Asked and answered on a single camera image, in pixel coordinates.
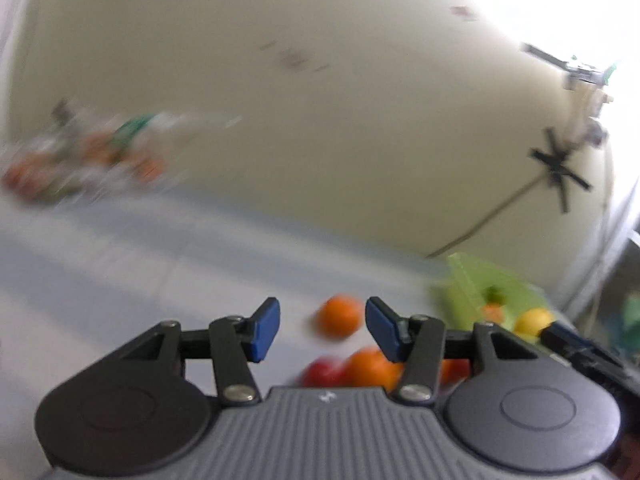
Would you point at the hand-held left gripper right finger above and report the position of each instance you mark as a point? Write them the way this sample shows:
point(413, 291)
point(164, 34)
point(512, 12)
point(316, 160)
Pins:
point(381, 327)

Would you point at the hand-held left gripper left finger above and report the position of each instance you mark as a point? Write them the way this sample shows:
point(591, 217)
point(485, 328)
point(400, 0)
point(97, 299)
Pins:
point(264, 327)

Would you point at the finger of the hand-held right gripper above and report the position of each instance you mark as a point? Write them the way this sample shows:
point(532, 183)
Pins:
point(575, 344)

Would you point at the small orange fruit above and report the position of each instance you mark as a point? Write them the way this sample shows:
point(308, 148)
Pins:
point(372, 368)
point(493, 312)

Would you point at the orange fruit with stem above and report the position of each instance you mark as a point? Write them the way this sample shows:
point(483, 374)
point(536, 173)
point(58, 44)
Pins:
point(340, 316)

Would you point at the yellow lemon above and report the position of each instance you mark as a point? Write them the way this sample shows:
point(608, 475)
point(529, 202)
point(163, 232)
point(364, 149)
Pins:
point(534, 321)

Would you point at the small red fruit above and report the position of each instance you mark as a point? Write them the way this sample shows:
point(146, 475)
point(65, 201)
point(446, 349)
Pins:
point(323, 373)

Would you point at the round orange fruit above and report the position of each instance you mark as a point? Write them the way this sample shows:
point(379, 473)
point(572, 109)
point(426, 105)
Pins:
point(454, 371)

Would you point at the green plastic basket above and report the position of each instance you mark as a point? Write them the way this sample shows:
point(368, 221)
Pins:
point(475, 285)

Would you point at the green cloth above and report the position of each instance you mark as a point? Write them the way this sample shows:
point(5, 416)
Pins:
point(631, 322)

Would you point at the striped bed sheet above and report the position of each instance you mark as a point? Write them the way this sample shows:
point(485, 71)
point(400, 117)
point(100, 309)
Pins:
point(150, 280)

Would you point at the black tape cross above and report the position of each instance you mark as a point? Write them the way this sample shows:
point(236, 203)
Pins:
point(557, 170)

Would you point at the clear plastic bag with produce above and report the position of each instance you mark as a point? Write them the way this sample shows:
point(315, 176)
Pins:
point(85, 152)

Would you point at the white wall-mounted device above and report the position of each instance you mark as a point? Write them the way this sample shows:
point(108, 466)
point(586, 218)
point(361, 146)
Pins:
point(582, 110)

